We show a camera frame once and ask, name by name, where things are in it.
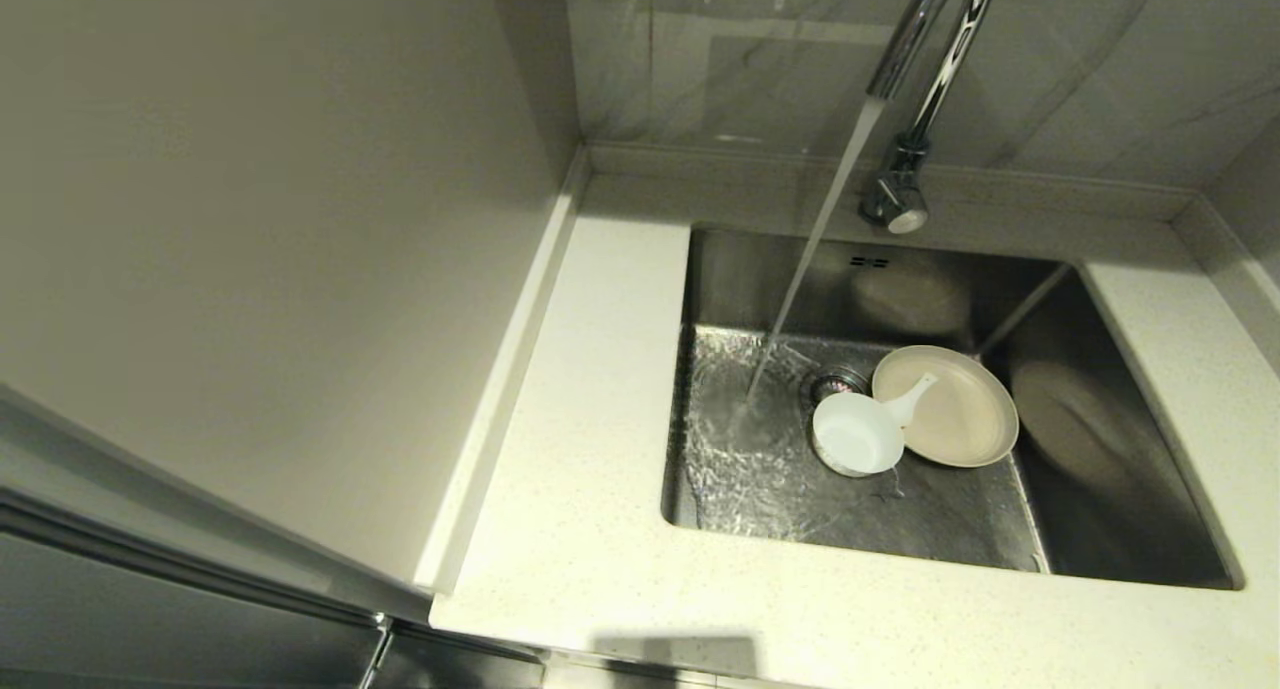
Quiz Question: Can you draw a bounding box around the white ceramic bowl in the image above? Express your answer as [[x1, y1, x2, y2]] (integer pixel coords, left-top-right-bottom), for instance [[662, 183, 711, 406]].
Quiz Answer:
[[811, 390, 907, 478]]

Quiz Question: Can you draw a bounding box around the white ceramic soup spoon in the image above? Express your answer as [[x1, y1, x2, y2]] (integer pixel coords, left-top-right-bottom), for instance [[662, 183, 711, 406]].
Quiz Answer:
[[884, 372, 940, 430]]

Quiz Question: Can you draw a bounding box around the cream round plate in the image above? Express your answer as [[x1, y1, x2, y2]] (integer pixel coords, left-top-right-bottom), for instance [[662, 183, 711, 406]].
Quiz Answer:
[[871, 345, 1021, 469]]

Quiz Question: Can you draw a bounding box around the stainless steel sink basin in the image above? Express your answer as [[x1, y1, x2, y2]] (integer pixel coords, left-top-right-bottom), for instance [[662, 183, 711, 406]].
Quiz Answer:
[[660, 221, 1246, 592]]

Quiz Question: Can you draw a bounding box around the falling tap water stream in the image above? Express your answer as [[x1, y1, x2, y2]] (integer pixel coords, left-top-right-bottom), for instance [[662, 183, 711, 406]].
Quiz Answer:
[[745, 95, 889, 405]]

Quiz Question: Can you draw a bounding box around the round metal drain strainer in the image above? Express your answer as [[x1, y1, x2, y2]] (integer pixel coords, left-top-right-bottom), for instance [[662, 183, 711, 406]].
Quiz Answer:
[[802, 364, 873, 405]]

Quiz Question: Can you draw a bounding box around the chrome gooseneck faucet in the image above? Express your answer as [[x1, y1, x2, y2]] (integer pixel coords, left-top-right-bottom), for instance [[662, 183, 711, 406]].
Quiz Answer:
[[860, 0, 1004, 235]]

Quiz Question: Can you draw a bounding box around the beige tall cabinet side panel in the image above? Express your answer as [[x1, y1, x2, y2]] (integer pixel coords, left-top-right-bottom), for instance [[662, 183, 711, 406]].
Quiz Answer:
[[0, 0, 591, 595]]

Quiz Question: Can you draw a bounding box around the grey glossy cabinet front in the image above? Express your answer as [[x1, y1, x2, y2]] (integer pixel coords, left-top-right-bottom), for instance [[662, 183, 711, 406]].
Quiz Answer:
[[0, 389, 547, 689]]

